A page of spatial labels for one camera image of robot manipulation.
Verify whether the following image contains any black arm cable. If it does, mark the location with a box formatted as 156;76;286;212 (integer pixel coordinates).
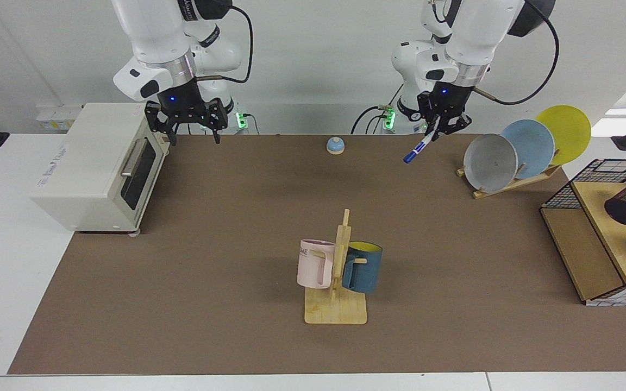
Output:
473;0;560;105
193;3;254;85

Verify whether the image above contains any pale toaster oven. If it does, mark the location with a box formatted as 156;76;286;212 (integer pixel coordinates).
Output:
29;103;171;235

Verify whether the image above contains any wire basket with wooden floor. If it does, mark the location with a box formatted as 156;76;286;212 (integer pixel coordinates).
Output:
540;159;626;307

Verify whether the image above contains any black base cable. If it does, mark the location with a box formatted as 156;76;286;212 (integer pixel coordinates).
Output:
351;81;403;135

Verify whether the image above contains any white wall power socket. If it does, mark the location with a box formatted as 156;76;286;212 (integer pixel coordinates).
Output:
36;106;83;131

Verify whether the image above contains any dark blue cup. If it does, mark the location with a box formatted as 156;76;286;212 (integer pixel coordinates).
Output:
341;241;384;295

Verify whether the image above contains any brown table cloth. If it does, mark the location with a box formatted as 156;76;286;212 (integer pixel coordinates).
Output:
8;134;626;375

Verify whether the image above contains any white marker with blue cap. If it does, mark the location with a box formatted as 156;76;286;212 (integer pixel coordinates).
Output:
403;130;436;164

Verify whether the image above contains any wooden cup stand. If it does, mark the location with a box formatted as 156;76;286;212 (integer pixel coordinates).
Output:
304;209;368;325

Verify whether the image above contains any light blue plate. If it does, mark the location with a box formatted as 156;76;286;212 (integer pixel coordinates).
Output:
500;119;555;180

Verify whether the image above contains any pink cup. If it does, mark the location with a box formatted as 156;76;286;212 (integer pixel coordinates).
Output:
297;239;336;289

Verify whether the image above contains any wooden plate rack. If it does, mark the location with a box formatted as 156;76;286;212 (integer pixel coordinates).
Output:
456;163;562;200

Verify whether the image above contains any yellow plate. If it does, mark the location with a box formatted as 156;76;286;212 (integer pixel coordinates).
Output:
535;105;592;166

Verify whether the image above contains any grey plate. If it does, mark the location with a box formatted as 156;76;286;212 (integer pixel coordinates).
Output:
463;134;519;193

